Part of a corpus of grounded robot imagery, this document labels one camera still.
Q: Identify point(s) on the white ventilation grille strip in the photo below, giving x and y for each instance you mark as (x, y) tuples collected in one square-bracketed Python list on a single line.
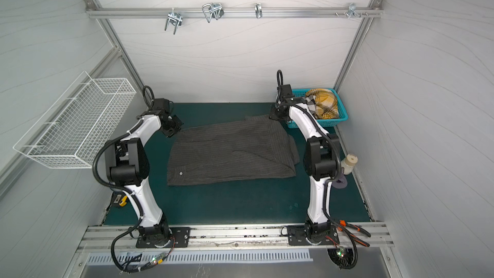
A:
[(207, 257)]

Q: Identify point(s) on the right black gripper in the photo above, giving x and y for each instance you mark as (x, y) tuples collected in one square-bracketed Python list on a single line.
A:
[(276, 112)]

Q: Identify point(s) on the yellow black tape measure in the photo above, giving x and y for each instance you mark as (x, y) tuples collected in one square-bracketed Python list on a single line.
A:
[(118, 200)]

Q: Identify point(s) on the metal u-bolt clamp middle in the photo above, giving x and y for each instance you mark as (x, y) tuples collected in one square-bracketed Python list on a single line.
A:
[(213, 11)]

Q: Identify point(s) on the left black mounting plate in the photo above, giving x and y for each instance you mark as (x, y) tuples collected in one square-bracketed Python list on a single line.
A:
[(177, 237)]

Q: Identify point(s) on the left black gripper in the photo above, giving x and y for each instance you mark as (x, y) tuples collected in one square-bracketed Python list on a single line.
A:
[(167, 133)]

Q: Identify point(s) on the grey plastic part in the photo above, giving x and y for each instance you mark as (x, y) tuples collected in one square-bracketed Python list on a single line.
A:
[(340, 183)]

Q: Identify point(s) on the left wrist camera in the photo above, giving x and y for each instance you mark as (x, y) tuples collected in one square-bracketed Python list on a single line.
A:
[(161, 105)]

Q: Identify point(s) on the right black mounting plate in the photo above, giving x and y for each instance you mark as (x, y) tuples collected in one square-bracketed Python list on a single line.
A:
[(297, 235)]

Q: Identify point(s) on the aluminium crossbar rail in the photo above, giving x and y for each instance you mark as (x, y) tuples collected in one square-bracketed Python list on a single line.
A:
[(230, 13)]

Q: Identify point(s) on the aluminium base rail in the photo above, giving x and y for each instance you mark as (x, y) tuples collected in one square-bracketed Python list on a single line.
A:
[(225, 237)]

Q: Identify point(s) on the yellow plaid shirt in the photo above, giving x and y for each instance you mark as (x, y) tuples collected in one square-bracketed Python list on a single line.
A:
[(322, 104)]

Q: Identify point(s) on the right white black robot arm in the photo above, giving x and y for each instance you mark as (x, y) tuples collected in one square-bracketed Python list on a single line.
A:
[(321, 162)]

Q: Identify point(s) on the dark grey striped shirt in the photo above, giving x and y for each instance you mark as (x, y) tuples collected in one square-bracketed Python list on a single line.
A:
[(250, 149)]

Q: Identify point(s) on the black mounting plate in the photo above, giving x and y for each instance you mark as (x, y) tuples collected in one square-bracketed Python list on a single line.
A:
[(297, 235), (177, 237)]

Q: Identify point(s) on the small metal hook clamp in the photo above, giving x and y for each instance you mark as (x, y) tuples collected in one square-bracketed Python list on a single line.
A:
[(258, 10)]

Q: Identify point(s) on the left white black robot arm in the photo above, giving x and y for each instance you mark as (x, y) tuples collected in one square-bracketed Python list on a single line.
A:
[(122, 164)]

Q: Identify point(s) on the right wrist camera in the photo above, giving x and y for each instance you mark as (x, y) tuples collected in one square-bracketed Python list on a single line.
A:
[(284, 92)]

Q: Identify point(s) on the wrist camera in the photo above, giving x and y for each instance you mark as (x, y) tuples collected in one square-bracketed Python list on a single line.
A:
[(161, 105), (284, 92)]

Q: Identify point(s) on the white wire wall basket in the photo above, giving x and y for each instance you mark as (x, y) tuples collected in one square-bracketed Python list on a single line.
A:
[(70, 133)]

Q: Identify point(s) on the metal u-bolt clamp left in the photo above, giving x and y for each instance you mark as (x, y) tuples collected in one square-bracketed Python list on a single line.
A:
[(174, 20)]

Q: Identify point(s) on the metal u-bolt clamp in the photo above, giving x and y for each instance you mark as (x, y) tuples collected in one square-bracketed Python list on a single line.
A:
[(174, 20), (213, 11)]

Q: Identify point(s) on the teal plastic basket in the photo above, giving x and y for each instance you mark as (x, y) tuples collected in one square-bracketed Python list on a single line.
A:
[(299, 97)]

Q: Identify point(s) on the metal bracket clamp right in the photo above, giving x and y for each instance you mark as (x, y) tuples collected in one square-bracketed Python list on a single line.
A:
[(351, 13)]

